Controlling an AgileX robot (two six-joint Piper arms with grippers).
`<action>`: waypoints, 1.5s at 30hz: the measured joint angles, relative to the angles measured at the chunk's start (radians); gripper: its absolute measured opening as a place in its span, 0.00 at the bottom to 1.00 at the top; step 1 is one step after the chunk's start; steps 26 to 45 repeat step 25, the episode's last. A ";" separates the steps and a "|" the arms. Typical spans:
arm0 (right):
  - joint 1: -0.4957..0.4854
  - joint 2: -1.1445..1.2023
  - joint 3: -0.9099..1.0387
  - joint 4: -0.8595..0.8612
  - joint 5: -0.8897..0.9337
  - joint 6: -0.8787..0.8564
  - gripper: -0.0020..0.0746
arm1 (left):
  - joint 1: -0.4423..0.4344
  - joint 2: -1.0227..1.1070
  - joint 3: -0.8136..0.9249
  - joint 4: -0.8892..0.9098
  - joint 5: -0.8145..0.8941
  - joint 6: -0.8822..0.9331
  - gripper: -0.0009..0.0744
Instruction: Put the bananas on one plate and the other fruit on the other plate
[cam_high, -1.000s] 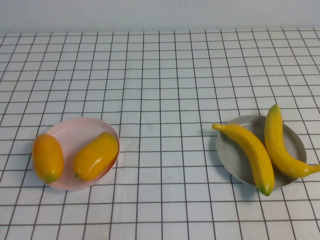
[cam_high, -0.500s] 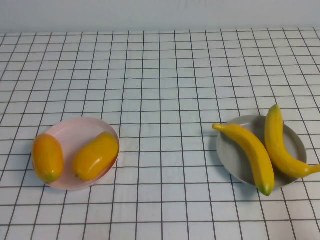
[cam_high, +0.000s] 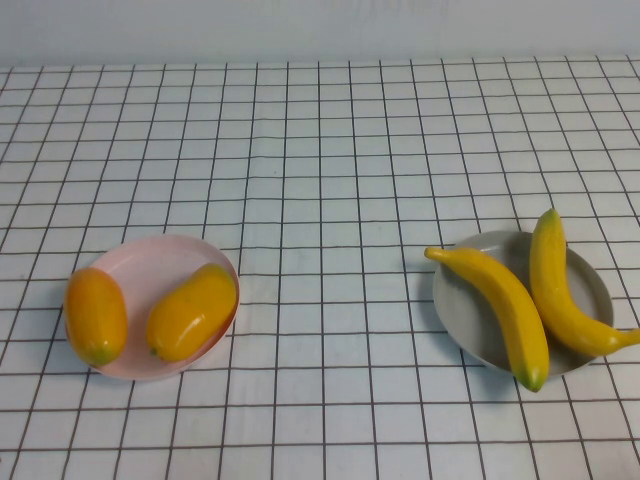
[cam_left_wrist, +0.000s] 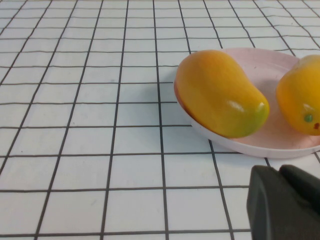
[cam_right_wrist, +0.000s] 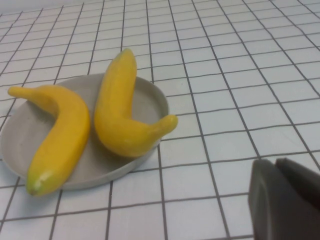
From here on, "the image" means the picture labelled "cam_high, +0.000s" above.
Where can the yellow-orange plastic mango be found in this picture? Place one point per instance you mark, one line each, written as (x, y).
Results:
(192, 315)

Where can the yellow plastic banana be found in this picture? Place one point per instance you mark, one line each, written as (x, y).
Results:
(505, 300)
(555, 295)

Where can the deep orange plastic mango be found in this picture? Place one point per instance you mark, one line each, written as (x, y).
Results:
(97, 315)

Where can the grey round plate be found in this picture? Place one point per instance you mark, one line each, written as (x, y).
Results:
(475, 320)

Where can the pink round plate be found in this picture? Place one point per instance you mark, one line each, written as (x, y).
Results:
(145, 270)

